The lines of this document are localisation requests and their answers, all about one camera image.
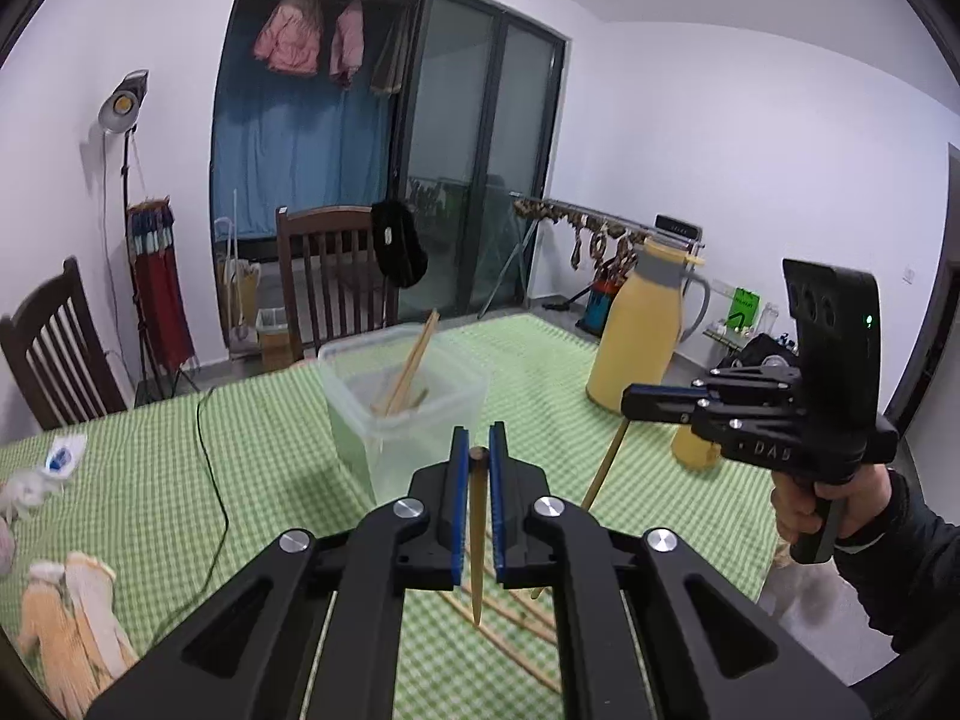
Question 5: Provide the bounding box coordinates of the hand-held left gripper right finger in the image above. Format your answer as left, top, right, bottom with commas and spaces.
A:
489, 422, 872, 720

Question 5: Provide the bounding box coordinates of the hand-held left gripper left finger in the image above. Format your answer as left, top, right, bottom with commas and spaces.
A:
86, 426, 473, 720

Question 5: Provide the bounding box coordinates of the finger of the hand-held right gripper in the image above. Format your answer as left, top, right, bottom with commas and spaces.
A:
620, 380, 801, 422
689, 398, 812, 476

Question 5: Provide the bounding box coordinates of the tapered single chopstick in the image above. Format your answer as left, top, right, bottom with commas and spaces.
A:
531, 420, 632, 601
468, 447, 487, 626

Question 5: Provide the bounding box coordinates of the clear plastic container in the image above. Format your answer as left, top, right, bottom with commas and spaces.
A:
316, 322, 491, 505

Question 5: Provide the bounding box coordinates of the group of wooden chopsticks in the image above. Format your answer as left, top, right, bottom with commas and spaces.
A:
370, 309, 565, 693

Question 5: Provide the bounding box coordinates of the person's right forearm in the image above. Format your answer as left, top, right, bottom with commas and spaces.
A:
829, 469, 960, 711

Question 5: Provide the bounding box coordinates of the person's right hand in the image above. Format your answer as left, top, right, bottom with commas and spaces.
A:
770, 465, 896, 543

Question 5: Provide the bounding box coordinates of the yellow bear print mug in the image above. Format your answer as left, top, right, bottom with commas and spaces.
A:
669, 422, 725, 473

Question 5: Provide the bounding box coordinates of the yellow thermos jug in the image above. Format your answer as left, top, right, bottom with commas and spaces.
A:
586, 235, 713, 413

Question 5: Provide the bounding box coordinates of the green paper bag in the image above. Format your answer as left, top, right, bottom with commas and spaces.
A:
728, 286, 761, 332

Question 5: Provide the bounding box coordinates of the red and blue vacuum cleaner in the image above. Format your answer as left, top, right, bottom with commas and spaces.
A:
584, 277, 625, 332

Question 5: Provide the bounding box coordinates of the drying rack with patterned cloths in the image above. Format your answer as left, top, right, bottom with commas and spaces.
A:
478, 194, 707, 317

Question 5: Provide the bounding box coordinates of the green checked tablecloth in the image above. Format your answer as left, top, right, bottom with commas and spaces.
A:
0, 313, 790, 720

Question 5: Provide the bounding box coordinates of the small lined waste bin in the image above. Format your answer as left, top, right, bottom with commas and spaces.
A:
254, 307, 290, 373

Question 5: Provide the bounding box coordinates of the dark wooden chair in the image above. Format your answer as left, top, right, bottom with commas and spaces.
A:
0, 256, 129, 433
274, 203, 403, 362

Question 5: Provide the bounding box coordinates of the black garment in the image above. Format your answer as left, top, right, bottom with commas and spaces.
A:
370, 198, 429, 289

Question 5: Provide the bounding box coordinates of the black framed sliding door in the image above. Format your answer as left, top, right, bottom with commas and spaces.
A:
209, 0, 568, 325

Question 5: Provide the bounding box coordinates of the brown paper bag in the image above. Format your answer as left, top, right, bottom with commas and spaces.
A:
216, 258, 260, 347

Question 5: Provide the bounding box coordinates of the cream work glove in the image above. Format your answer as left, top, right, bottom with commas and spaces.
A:
63, 550, 140, 682
16, 561, 80, 700

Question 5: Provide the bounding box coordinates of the red and blue folded rack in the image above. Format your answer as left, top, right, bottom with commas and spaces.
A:
125, 196, 198, 377

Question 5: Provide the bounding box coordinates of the blue curtain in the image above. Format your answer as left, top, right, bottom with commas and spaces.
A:
211, 77, 395, 242

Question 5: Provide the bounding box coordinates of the white plastic packet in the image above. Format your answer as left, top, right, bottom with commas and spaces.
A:
44, 438, 88, 478

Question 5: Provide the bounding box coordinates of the beige hanging garment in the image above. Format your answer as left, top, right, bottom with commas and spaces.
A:
370, 10, 414, 97

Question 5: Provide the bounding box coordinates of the small pink jacket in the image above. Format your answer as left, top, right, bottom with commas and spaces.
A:
329, 0, 365, 88

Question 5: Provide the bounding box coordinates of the large pink jacket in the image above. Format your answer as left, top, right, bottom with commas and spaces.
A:
253, 0, 326, 77

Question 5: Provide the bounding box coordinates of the studio lamp on stand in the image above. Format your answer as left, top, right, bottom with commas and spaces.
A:
97, 69, 200, 400

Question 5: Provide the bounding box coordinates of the black cable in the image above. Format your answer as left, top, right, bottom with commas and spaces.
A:
152, 385, 234, 647

